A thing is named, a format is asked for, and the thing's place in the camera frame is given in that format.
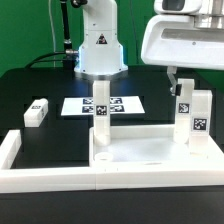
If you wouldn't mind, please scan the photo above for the white U-shaped obstacle fence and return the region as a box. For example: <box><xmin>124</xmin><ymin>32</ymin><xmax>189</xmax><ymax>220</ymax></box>
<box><xmin>0</xmin><ymin>130</ymin><xmax>224</xmax><ymax>193</ymax></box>

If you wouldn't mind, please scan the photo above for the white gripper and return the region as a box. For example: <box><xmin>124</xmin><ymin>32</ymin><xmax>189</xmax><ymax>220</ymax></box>
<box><xmin>141</xmin><ymin>0</ymin><xmax>224</xmax><ymax>96</ymax></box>

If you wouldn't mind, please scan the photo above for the white thin cable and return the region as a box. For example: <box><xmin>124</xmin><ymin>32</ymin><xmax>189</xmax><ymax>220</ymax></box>
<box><xmin>48</xmin><ymin>0</ymin><xmax>58</xmax><ymax>53</ymax></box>

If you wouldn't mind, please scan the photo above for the white desk top tray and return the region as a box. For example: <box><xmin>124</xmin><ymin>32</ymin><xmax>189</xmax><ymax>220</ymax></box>
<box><xmin>89</xmin><ymin>124</ymin><xmax>224</xmax><ymax>167</ymax></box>

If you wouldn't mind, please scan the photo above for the black post with connector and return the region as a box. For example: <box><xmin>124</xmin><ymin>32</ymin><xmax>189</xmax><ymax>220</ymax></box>
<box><xmin>60</xmin><ymin>0</ymin><xmax>76</xmax><ymax>70</ymax></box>

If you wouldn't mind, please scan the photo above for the black cable bundle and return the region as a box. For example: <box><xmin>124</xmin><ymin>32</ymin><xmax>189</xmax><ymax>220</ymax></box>
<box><xmin>24</xmin><ymin>51</ymin><xmax>76</xmax><ymax>69</ymax></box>

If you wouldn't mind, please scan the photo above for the black tag marker plate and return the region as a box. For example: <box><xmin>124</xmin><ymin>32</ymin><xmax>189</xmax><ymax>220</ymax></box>
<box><xmin>61</xmin><ymin>96</ymin><xmax>145</xmax><ymax>116</ymax></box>

